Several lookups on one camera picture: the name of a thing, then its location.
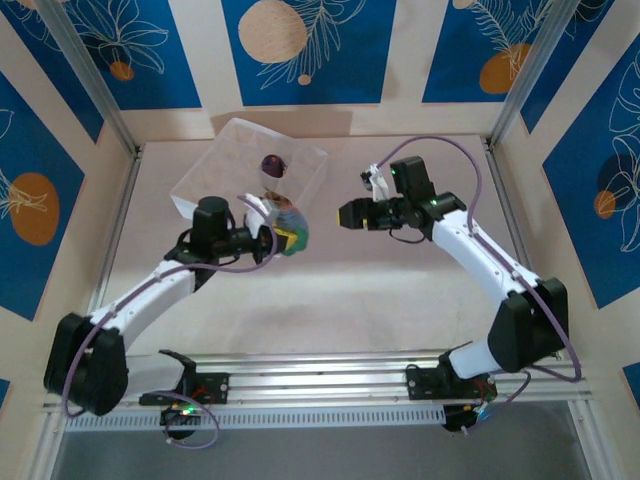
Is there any grey-blue sock orange cuff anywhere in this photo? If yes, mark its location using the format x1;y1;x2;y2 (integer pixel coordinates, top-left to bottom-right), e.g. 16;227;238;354
271;201;311;259

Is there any white divided storage box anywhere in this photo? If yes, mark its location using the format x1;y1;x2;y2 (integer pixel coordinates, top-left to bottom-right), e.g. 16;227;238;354
169;116;330;234

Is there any purple sock tan toe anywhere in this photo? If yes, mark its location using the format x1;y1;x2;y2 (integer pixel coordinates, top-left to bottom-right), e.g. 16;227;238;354
260;153;289;180

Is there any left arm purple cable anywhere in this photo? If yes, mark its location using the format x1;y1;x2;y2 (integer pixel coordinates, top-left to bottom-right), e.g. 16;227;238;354
62;193;279;452

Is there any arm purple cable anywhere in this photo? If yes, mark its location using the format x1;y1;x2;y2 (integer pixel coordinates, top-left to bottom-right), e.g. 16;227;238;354
62;193;279;452
377;135;584;437

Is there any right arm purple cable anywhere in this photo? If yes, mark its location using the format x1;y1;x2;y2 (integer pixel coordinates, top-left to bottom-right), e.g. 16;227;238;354
377;135;584;437

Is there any aluminium side rail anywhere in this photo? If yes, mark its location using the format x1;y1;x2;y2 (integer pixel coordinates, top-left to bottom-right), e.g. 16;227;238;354
82;142;144;326
480;137;561;359

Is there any aluminium mounting rail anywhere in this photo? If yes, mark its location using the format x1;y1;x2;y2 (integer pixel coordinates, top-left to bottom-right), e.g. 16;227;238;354
42;351;587;412

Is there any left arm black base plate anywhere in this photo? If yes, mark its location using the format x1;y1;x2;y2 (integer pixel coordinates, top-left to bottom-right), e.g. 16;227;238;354
138;372;231;407

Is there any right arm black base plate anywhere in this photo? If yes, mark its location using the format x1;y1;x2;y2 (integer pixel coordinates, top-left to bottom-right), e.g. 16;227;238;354
405;364;497;402

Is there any white slotted cable duct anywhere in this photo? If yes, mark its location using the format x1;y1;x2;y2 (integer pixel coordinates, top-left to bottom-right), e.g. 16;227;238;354
63;407;447;434

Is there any aluminium frame post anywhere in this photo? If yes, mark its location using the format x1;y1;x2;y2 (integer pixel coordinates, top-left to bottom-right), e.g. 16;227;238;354
35;0;141;156
487;0;585;149

